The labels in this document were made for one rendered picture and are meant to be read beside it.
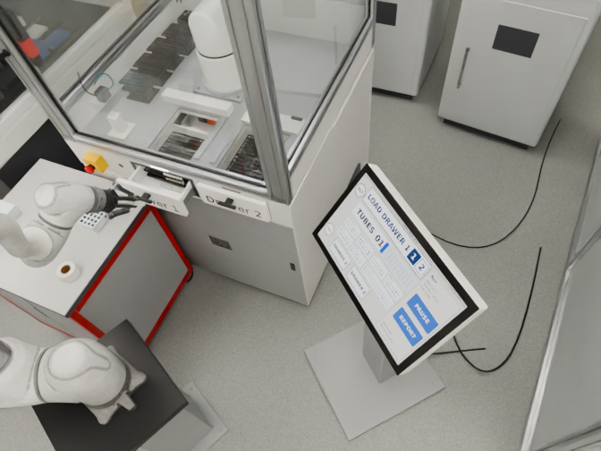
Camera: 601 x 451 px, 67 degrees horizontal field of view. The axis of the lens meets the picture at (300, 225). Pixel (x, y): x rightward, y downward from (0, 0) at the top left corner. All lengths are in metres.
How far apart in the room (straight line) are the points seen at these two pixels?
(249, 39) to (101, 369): 0.96
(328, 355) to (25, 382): 1.33
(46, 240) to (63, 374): 0.39
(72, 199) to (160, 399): 0.66
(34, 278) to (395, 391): 1.59
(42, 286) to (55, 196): 0.60
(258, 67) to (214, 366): 1.61
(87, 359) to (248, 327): 1.18
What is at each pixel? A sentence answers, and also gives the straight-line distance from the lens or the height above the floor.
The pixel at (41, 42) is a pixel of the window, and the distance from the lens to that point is 1.73.
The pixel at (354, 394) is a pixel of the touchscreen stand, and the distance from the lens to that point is 2.25.
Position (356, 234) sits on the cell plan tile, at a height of 1.07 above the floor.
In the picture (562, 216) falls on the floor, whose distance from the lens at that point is 2.94.
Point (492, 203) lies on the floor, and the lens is 2.87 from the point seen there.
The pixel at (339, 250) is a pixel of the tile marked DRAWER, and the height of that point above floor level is 1.01.
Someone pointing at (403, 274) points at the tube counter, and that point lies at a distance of 1.27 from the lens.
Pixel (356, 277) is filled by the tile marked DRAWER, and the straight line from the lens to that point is 1.37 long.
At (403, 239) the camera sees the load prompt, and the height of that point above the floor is 1.16.
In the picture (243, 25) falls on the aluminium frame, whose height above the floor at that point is 1.63.
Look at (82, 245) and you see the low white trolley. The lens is 2.00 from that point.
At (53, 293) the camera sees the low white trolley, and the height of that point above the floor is 0.76.
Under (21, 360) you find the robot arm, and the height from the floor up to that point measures 1.08.
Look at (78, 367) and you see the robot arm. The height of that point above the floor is 1.07.
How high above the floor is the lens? 2.23
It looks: 56 degrees down
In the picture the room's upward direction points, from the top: 9 degrees counter-clockwise
